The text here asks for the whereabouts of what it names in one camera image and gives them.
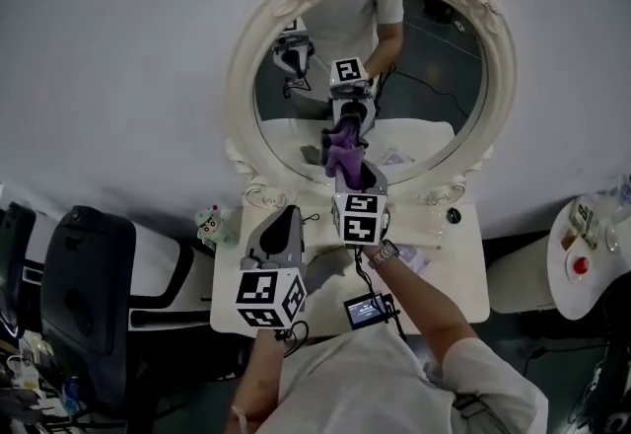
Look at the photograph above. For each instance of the person's left forearm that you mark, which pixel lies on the person's left forearm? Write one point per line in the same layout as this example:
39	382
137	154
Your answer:
259	373

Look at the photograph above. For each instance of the oval ornate mirror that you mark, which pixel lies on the oval ornate mirror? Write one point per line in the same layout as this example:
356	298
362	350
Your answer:
434	77

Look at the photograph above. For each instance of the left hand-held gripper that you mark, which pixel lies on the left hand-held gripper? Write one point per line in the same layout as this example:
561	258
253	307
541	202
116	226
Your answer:
256	291

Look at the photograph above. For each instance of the small dark round item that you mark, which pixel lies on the small dark round item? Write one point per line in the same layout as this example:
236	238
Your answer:
453	215

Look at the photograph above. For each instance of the cartoon figure bottle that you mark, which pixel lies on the cartoon figure bottle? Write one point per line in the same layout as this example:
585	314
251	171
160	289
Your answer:
216	227

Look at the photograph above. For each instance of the small red object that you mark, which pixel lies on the small red object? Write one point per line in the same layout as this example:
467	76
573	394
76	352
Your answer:
581	266

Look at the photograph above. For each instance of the grey cloth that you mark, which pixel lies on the grey cloth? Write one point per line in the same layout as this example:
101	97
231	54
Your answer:
328	269

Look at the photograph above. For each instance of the blue-capped water bottle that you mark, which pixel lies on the blue-capped water bottle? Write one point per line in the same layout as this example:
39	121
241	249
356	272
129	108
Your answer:
71	395

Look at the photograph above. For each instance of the silver wristwatch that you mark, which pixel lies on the silver wristwatch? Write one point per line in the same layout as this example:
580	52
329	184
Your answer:
384	254

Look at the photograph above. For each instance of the black massage chair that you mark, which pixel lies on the black massage chair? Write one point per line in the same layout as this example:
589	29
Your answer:
15	264
93	284

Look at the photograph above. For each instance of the small black screen device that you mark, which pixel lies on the small black screen device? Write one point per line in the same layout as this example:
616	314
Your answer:
367	311

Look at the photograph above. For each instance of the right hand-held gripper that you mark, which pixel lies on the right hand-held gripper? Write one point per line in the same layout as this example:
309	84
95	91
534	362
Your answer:
360	220

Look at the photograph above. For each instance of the white round side table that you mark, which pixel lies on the white round side table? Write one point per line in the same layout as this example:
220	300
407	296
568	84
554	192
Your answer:
532	284

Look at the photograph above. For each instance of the purple cloth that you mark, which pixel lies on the purple cloth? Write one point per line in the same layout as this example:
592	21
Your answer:
350	161

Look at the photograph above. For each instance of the white carved vanity table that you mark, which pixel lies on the white carved vanity table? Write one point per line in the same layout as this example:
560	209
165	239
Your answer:
443	289

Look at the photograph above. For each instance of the person's right forearm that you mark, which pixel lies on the person's right forearm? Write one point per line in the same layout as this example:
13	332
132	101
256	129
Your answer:
424	309

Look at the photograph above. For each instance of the person's white shirt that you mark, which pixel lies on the person's white shirt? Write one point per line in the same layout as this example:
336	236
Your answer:
374	387

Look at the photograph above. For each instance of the printed carton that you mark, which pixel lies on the printed carton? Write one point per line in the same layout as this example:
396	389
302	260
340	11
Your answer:
584	221

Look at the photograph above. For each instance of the lilac tissue packet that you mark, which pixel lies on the lilac tissue packet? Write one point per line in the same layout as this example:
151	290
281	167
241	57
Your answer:
414	258

